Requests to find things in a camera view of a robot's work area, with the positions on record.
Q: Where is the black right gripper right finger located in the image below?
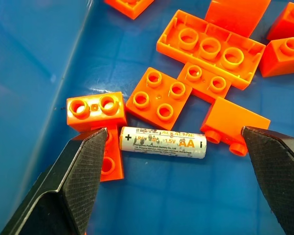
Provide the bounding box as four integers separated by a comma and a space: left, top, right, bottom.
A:
241, 126, 294, 235

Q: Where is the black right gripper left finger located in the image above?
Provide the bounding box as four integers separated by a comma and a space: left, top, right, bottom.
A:
0, 127, 109, 235

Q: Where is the blue plastic bin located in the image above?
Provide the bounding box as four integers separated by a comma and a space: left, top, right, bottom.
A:
0, 0, 294, 235

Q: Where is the orange two-stud brick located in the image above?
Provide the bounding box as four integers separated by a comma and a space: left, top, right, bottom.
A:
90, 124, 124, 183
176, 62, 232, 104
200, 96, 271, 157
66, 92, 127, 133

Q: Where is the white AA alkaline battery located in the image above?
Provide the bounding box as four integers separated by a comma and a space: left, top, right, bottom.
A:
119, 126, 208, 160

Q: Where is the orange four-stud square brick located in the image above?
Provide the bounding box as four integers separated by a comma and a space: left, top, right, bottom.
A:
125, 67, 193, 131

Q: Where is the orange long brick hollow underside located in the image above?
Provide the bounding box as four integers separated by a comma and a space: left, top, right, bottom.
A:
156, 9, 267, 91

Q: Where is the orange smooth-sided brick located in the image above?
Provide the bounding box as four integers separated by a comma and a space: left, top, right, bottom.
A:
204, 0, 271, 38

